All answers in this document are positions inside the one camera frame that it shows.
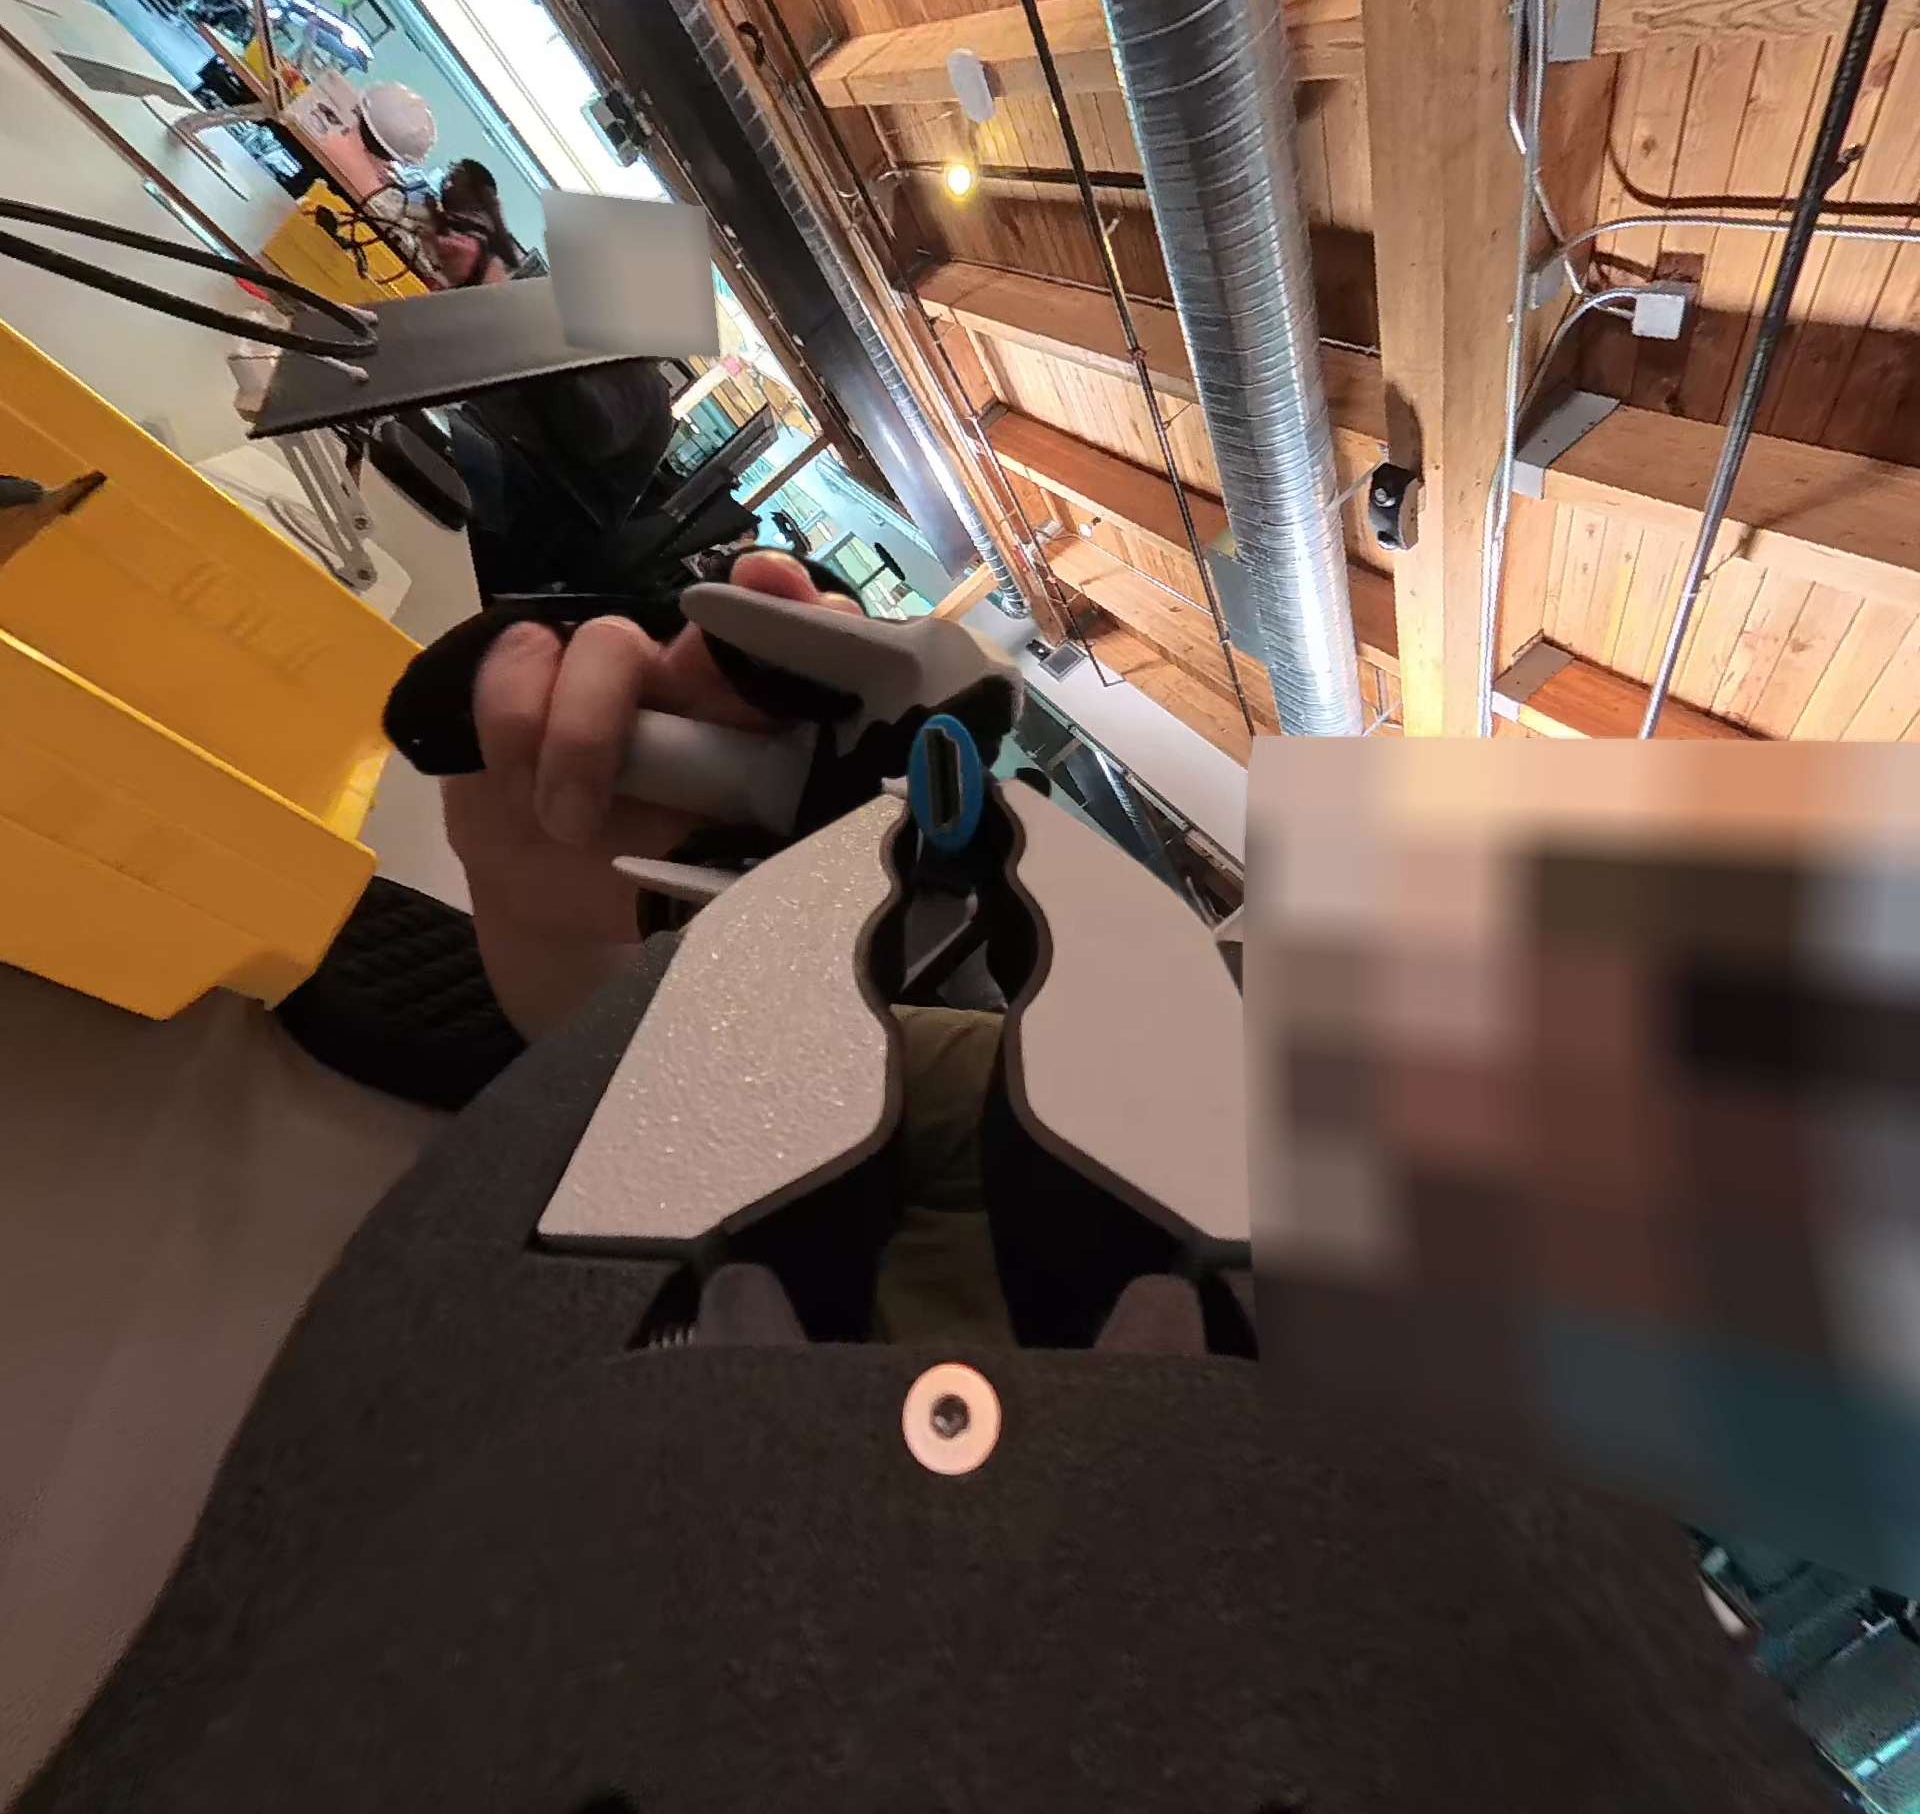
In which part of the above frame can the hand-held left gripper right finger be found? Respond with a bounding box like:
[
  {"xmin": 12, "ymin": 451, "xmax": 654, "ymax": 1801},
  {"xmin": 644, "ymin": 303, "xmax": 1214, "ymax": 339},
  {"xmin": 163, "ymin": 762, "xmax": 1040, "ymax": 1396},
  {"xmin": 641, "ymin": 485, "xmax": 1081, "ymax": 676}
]
[{"xmin": 982, "ymin": 779, "xmax": 1254, "ymax": 1347}]

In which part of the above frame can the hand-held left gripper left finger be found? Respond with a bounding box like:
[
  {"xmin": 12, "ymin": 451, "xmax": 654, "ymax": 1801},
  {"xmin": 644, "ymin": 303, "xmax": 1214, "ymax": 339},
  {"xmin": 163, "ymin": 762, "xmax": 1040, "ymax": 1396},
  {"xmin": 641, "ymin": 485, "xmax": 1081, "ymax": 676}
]
[{"xmin": 533, "ymin": 794, "xmax": 912, "ymax": 1346}]

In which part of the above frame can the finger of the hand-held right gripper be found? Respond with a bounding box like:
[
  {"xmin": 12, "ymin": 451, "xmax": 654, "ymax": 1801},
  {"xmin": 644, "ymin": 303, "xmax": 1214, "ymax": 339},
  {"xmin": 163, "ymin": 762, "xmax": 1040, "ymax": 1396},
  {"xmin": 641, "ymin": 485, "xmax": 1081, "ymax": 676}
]
[{"xmin": 682, "ymin": 582, "xmax": 1026, "ymax": 759}]

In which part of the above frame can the black braided hdmi cable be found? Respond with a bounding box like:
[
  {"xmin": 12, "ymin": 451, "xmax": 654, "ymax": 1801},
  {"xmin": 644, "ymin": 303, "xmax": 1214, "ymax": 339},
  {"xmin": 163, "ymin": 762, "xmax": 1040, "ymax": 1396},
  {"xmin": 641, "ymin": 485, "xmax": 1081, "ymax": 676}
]
[{"xmin": 897, "ymin": 713, "xmax": 1036, "ymax": 999}]

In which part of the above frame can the yellow plastic bin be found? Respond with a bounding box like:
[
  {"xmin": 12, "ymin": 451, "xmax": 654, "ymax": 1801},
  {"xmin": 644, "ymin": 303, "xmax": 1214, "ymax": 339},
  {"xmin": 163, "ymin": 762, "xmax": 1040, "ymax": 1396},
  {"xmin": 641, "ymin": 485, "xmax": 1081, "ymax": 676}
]
[
  {"xmin": 0, "ymin": 322, "xmax": 425, "ymax": 1022},
  {"xmin": 262, "ymin": 186, "xmax": 440, "ymax": 303}
]

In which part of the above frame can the person's right hand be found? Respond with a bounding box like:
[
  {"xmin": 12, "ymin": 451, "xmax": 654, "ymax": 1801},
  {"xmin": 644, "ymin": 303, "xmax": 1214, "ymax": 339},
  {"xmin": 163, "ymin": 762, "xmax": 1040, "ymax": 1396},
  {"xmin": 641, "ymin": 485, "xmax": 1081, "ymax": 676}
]
[{"xmin": 443, "ymin": 553, "xmax": 845, "ymax": 1053}]

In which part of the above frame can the black mouse pad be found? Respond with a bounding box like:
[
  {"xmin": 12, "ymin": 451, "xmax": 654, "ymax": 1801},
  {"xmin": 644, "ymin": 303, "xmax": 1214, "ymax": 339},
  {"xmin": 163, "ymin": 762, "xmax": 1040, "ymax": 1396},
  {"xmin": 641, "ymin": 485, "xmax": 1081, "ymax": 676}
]
[{"xmin": 274, "ymin": 875, "xmax": 530, "ymax": 1114}]

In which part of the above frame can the white hard hat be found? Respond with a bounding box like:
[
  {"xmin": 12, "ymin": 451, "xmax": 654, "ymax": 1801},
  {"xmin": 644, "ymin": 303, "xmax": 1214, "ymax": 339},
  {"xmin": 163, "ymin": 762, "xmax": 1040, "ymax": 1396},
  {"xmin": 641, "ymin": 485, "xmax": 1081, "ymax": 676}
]
[{"xmin": 358, "ymin": 79, "xmax": 440, "ymax": 169}]

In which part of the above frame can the silver spiral air duct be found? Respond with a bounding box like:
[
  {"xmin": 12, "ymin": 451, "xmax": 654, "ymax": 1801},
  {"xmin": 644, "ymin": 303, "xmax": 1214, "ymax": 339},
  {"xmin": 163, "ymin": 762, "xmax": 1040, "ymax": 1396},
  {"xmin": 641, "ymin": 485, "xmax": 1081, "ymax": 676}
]
[{"xmin": 1086, "ymin": 0, "xmax": 1371, "ymax": 743}]

